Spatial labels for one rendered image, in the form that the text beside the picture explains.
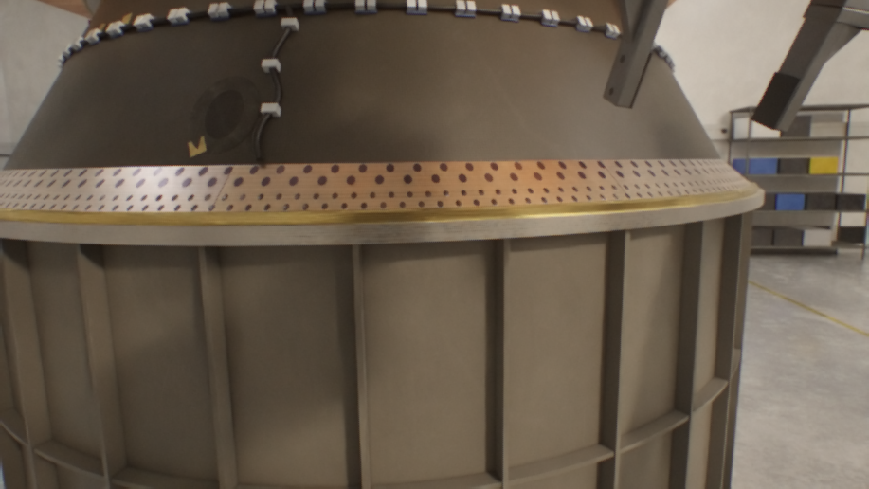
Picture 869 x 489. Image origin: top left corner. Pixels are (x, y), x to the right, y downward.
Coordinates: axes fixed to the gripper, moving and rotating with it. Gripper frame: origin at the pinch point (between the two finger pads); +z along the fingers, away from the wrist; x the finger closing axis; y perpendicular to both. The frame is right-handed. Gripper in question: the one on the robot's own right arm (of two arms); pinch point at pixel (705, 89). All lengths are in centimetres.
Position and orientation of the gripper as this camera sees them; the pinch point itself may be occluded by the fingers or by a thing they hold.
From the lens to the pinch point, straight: 40.5
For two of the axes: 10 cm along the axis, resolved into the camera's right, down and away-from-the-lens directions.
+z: -1.5, 8.6, 4.9
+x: 9.9, 1.0, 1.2
